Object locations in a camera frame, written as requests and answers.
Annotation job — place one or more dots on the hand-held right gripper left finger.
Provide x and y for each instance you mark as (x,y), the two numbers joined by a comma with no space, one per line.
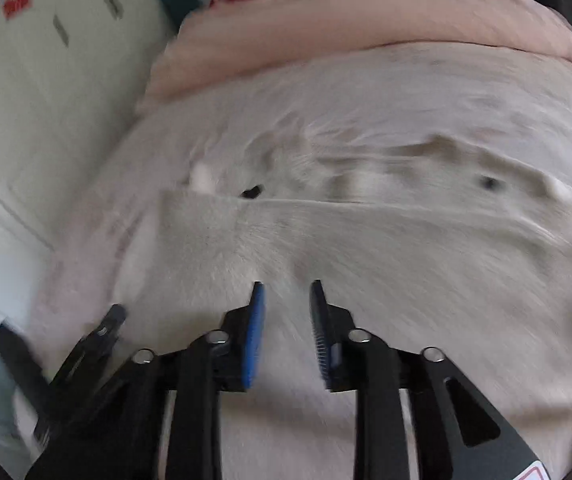
(255,336)

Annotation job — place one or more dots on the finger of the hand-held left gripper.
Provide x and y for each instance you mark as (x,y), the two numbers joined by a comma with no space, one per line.
(97,345)
(21,365)

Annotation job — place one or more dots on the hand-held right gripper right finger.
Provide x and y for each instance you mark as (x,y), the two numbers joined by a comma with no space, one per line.
(319,332)

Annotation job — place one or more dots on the beige garment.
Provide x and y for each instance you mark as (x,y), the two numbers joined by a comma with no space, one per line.
(415,285)

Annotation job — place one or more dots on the light pink bed sheet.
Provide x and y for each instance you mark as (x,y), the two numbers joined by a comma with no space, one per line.
(76,280)

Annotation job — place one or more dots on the white wardrobe door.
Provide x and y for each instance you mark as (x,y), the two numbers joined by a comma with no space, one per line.
(66,110)

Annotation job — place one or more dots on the pink blanket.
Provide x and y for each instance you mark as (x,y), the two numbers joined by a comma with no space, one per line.
(365,15)

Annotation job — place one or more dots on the red sticker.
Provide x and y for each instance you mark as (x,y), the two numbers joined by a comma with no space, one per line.
(17,6)

